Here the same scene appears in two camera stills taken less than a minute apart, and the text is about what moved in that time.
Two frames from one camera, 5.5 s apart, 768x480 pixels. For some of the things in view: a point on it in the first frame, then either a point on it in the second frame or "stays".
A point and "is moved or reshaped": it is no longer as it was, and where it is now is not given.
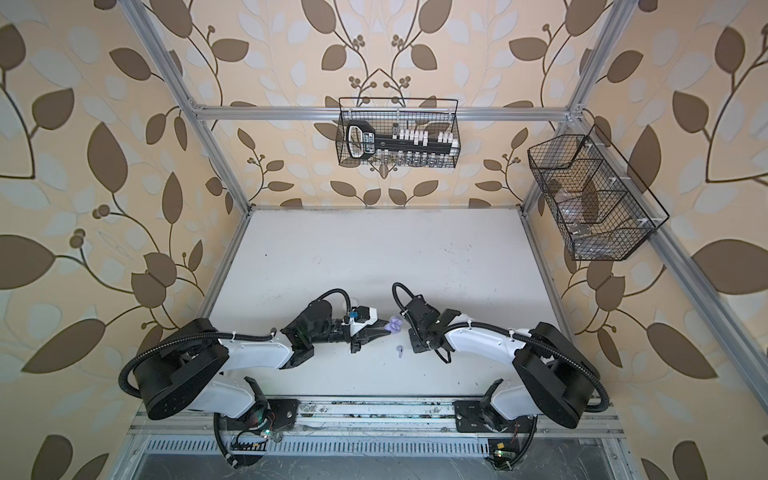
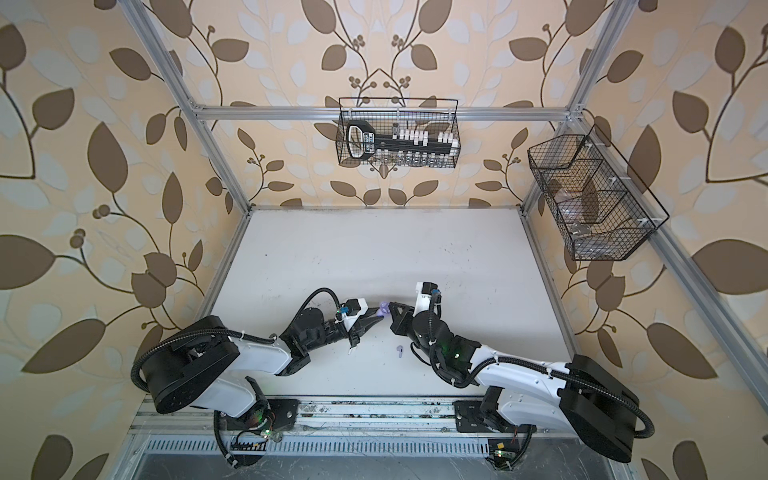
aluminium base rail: (373, 415) stays
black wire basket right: (603, 206) stays
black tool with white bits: (362, 141) stays
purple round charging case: (395, 324) is moved or reshaped
